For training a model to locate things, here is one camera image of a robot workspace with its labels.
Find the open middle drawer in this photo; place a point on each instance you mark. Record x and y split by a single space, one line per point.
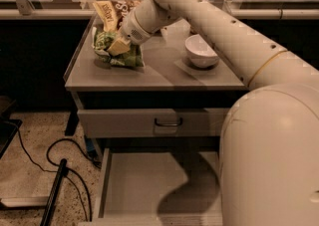
163 188

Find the brown sea salt chip bag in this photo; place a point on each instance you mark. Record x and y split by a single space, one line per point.
112 12

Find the black drawer handle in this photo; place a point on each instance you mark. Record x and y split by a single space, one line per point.
176 123

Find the black bar on floor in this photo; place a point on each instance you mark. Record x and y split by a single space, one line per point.
49 209

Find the white ceramic bowl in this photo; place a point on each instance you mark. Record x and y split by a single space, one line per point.
199 52

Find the grey drawer cabinet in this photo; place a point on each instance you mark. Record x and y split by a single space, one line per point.
167 81

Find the black object left edge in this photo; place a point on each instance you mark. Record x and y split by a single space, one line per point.
8 126

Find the closed top drawer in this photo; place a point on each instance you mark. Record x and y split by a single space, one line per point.
140 123

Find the green jalapeno chip bag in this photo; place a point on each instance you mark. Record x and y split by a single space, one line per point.
132 58

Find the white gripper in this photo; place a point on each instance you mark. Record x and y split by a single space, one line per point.
132 30

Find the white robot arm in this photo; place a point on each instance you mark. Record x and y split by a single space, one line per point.
269 143

